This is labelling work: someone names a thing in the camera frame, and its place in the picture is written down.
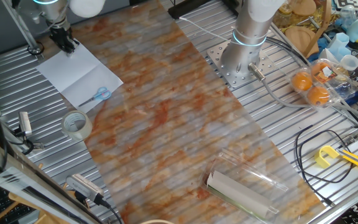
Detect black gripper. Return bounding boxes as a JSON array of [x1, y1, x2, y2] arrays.
[[48, 26, 81, 55]]

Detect white paper sheet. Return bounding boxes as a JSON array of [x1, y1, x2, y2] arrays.
[[35, 42, 124, 114]]

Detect aluminium pole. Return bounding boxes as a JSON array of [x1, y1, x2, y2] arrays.
[[1, 0, 45, 59]]

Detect clear packing tape roll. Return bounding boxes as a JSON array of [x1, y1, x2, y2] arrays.
[[61, 110, 93, 141]]

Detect orange marble pattern mat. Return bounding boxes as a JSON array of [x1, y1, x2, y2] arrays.
[[39, 0, 328, 224]]

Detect black flat bar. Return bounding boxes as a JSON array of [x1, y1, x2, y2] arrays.
[[167, 0, 227, 20]]

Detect silver ribbed device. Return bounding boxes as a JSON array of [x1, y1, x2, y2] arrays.
[[65, 173, 105, 203]]

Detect glass jar with yellow lid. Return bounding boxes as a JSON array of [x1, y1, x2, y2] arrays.
[[273, 1, 294, 28]]

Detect clear plastic box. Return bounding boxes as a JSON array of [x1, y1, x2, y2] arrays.
[[200, 148, 290, 222]]

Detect grey paper roll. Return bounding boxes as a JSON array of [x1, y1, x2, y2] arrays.
[[206, 170, 275, 219]]

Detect wooden disc stand with arc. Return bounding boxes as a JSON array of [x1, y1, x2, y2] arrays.
[[283, 0, 334, 59]]

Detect orange fruit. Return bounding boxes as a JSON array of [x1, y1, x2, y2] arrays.
[[311, 61, 334, 82], [291, 72, 313, 92], [307, 86, 331, 106]]

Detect pale blue hexagonal cup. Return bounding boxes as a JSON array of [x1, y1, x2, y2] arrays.
[[327, 32, 351, 57]]

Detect clear plastic fruit clamshell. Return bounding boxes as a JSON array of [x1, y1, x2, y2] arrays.
[[290, 58, 358, 110]]

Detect yellow plastic hook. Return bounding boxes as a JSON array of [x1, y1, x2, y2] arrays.
[[314, 145, 341, 169]]

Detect white plastic bowl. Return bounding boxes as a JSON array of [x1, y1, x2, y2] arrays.
[[339, 54, 358, 72]]

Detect black and white marker tag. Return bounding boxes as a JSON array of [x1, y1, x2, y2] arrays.
[[334, 0, 358, 12]]

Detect yellow utility knife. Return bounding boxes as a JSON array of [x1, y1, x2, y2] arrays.
[[335, 147, 358, 175]]

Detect black rubber ring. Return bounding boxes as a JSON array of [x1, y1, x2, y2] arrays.
[[27, 41, 45, 57]]

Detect blue handled scissors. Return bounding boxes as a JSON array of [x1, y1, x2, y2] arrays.
[[78, 86, 112, 108]]

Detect silver camera on mount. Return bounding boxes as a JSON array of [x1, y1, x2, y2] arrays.
[[17, 111, 33, 138]]

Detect aluminium frame profile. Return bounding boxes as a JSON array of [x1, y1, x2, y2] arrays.
[[0, 132, 105, 224]]

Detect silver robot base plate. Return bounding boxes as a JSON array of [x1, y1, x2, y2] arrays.
[[206, 40, 276, 90]]

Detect thick black device cable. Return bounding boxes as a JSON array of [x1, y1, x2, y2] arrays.
[[93, 194, 124, 224]]

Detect grey cable with metal connector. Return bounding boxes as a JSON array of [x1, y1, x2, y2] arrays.
[[247, 63, 358, 127]]

